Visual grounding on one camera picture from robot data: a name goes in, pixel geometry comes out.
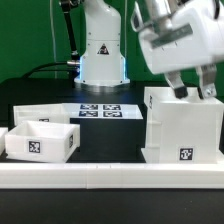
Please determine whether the white table boundary frame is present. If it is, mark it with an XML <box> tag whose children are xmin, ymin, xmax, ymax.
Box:
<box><xmin>0</xmin><ymin>163</ymin><xmax>224</xmax><ymax>189</ymax></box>

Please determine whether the white drawer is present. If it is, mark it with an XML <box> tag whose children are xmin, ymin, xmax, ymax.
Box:
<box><xmin>5</xmin><ymin>121</ymin><xmax>80</xmax><ymax>163</ymax></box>
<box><xmin>13</xmin><ymin>104</ymin><xmax>70</xmax><ymax>125</ymax></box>

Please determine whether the white fiducial marker sheet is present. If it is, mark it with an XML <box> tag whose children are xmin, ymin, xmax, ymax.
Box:
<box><xmin>63</xmin><ymin>103</ymin><xmax>143</xmax><ymax>120</ymax></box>

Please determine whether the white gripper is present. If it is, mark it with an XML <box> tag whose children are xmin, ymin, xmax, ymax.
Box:
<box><xmin>139</xmin><ymin>3</ymin><xmax>224</xmax><ymax>99</ymax></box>

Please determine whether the white front drawer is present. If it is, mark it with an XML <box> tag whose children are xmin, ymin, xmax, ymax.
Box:
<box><xmin>5</xmin><ymin>121</ymin><xmax>80</xmax><ymax>163</ymax></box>

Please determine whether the black cable conduit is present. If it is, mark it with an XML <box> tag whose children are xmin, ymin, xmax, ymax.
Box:
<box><xmin>59</xmin><ymin>0</ymin><xmax>81</xmax><ymax>58</ymax></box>

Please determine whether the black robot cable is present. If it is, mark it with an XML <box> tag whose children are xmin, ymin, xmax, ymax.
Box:
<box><xmin>21</xmin><ymin>62</ymin><xmax>81</xmax><ymax>80</ymax></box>

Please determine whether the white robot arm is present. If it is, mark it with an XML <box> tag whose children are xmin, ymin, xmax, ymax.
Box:
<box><xmin>75</xmin><ymin>0</ymin><xmax>224</xmax><ymax>99</ymax></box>

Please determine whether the white drawer cabinet box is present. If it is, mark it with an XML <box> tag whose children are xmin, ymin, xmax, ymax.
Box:
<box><xmin>142</xmin><ymin>87</ymin><xmax>224</xmax><ymax>164</ymax></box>

